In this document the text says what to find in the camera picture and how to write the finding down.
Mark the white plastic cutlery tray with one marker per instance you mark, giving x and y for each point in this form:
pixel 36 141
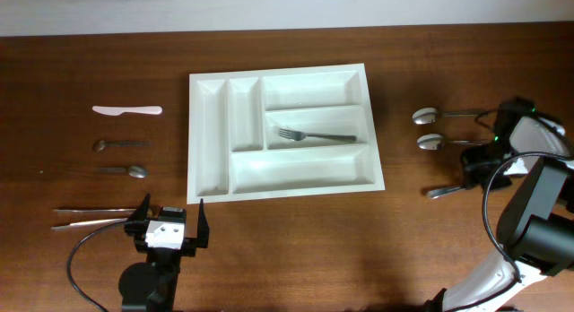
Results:
pixel 234 150

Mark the upper metal chopstick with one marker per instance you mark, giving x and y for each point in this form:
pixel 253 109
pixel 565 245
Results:
pixel 92 210

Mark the silver tablespoon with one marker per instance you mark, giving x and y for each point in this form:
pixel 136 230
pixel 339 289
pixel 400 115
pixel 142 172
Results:
pixel 434 142
pixel 426 116

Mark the pink plastic knife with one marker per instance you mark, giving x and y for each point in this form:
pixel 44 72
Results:
pixel 117 111

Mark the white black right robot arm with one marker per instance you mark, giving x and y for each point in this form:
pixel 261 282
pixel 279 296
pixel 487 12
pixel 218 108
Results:
pixel 524 172

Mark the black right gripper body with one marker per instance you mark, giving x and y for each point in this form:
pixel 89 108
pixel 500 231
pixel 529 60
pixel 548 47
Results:
pixel 477 161

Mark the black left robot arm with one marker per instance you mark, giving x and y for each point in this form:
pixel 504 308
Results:
pixel 151 285

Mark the small dark metal teaspoon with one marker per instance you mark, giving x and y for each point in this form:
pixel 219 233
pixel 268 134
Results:
pixel 101 145

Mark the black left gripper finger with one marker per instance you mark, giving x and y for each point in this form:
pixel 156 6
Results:
pixel 137 221
pixel 203 229

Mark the silver fork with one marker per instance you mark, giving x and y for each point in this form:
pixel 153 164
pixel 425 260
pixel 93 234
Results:
pixel 443 191
pixel 300 136

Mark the small silver teaspoon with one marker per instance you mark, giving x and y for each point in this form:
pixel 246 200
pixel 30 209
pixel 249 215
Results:
pixel 132 171

